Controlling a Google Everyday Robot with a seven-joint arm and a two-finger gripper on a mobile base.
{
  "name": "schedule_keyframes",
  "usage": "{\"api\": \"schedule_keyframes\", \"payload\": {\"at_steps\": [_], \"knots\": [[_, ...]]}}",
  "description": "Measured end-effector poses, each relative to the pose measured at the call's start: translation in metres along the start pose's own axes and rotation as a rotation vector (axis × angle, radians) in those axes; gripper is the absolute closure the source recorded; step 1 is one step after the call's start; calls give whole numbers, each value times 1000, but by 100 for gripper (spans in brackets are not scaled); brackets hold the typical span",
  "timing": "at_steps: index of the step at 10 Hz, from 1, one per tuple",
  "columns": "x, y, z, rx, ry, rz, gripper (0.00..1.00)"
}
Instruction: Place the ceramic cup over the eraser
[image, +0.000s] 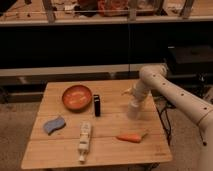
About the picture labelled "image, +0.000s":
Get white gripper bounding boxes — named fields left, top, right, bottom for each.
left=122, top=86, right=143, bottom=103

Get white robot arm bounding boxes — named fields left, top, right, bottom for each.
left=126, top=65, right=213, bottom=171

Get black eraser block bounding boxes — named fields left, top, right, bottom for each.
left=93, top=94, right=101, bottom=117

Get orange carrot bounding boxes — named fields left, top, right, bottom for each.
left=117, top=134, right=146, bottom=143

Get black box on right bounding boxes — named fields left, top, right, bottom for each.
left=166, top=45, right=213, bottom=74

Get orange bowl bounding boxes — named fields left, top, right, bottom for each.
left=62, top=85, right=92, bottom=111

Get white tube bottle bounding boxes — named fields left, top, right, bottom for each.
left=78, top=122, right=92, bottom=163

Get wooden table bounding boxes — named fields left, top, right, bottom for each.
left=21, top=80, right=172, bottom=169

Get blue wavy sponge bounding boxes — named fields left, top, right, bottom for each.
left=43, top=116, right=66, bottom=135

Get black cables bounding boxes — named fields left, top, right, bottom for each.
left=155, top=98, right=174, bottom=148

